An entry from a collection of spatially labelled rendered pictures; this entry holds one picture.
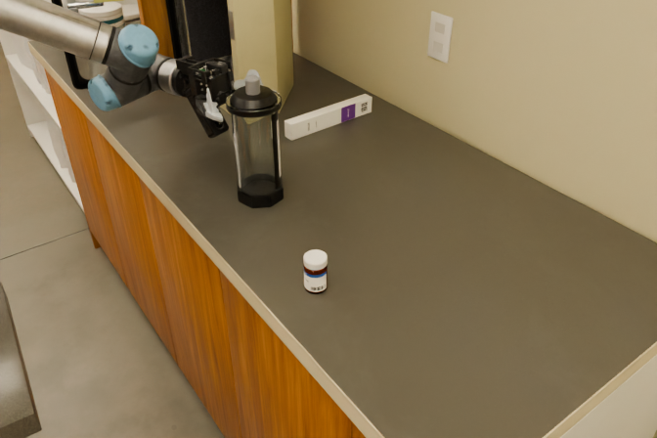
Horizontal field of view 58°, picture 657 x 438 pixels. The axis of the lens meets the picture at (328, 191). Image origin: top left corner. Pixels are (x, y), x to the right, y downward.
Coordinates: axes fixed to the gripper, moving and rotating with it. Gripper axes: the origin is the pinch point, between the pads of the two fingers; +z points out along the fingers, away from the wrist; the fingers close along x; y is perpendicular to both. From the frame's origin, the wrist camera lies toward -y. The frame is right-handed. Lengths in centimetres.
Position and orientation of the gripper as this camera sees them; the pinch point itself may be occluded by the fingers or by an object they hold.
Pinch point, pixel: (252, 109)
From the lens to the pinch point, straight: 118.9
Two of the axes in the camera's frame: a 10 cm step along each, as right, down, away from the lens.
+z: 7.8, 3.0, -5.5
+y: -0.5, -8.5, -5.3
